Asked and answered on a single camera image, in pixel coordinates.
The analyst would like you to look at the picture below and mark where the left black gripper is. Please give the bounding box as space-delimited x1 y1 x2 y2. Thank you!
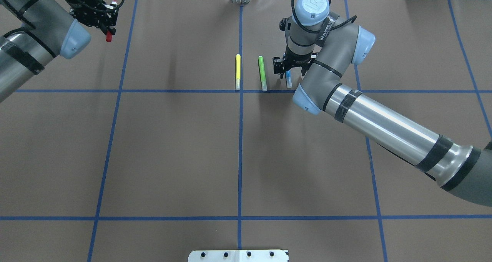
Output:
65 0 118 34

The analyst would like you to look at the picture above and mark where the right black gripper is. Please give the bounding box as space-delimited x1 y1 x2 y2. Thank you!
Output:
272 53 318 78

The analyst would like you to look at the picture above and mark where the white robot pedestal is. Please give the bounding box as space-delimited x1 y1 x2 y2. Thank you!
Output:
188 249 289 262

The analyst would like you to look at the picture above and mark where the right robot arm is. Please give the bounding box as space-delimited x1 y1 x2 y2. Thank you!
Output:
272 0 492 207

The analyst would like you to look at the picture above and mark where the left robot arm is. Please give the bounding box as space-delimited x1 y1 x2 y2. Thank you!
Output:
0 0 124 101

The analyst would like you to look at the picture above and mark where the yellow marker pen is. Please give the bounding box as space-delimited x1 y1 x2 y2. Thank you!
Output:
235 54 241 90

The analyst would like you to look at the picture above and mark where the green marker pen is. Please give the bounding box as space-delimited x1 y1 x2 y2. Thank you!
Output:
257 55 268 92

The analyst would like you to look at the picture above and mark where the blue marker pen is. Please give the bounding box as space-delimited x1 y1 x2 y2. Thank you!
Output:
285 71 293 89

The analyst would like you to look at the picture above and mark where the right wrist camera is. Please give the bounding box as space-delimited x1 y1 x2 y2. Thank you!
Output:
279 18 291 32

